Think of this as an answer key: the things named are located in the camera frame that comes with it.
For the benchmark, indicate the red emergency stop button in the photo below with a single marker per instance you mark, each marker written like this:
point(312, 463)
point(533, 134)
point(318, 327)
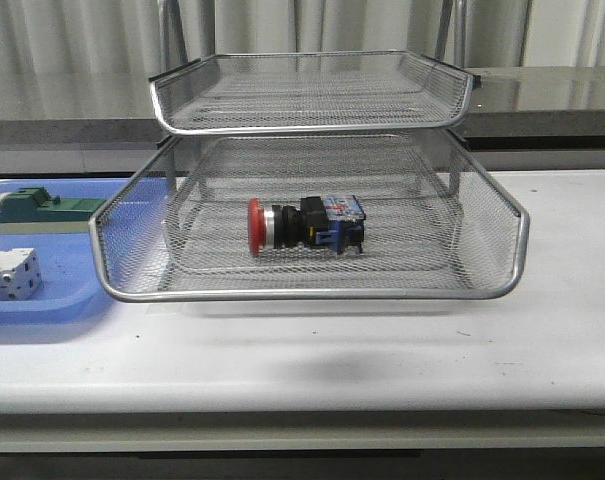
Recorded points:
point(331, 222)

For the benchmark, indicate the silver mesh tray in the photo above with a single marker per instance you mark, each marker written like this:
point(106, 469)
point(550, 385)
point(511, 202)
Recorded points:
point(430, 166)
point(401, 235)
point(281, 93)

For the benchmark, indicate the silver mesh bottom tray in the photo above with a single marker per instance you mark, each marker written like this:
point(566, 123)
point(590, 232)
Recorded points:
point(401, 235)

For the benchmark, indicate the silver mesh top tray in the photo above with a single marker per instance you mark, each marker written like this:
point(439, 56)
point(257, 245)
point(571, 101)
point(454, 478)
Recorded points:
point(281, 93)

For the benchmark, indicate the blue plastic tray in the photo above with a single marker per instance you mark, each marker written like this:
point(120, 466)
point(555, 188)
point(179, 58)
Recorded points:
point(69, 282)

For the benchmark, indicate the green terminal block component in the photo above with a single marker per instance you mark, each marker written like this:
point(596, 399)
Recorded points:
point(33, 210)

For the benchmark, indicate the white electrical block component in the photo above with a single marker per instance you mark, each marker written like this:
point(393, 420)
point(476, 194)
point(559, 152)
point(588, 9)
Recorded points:
point(20, 274)

